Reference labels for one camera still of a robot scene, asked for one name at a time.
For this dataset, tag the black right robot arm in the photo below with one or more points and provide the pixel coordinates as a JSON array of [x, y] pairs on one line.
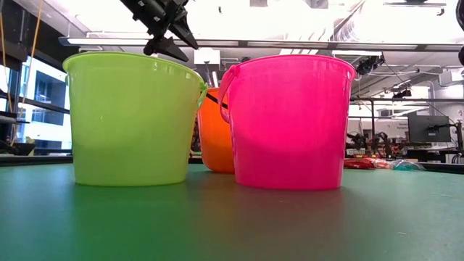
[[461, 9]]

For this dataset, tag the red wrapped candy bar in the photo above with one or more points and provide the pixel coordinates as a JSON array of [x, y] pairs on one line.
[[359, 163]]

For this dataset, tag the pink plastic bucket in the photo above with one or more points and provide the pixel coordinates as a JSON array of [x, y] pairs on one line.
[[290, 127]]

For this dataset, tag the black ceiling camera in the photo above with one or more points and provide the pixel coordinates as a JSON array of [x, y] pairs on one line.
[[402, 93], [369, 64]]

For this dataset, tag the white ceiling box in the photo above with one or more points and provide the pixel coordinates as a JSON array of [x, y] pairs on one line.
[[206, 56]]

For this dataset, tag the lime green plastic bucket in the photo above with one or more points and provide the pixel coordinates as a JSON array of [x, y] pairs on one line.
[[134, 123]]

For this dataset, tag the background robot arms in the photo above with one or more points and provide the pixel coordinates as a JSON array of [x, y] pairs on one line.
[[366, 141]]

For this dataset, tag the black background monitor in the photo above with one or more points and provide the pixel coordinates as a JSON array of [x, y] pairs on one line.
[[428, 128]]

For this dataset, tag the green table mat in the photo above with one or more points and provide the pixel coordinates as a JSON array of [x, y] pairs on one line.
[[232, 224]]

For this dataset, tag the long ceiling light bar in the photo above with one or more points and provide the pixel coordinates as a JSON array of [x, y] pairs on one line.
[[290, 44]]

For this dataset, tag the clear candy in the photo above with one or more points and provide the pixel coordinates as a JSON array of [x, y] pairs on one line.
[[382, 164], [407, 166]]

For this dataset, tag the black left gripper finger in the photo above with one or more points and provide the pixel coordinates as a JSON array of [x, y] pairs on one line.
[[163, 48], [185, 32]]

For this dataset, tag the orange plastic bucket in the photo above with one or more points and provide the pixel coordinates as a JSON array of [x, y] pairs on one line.
[[215, 137]]

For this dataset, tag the black background frame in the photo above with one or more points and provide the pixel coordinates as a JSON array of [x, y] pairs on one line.
[[373, 119]]

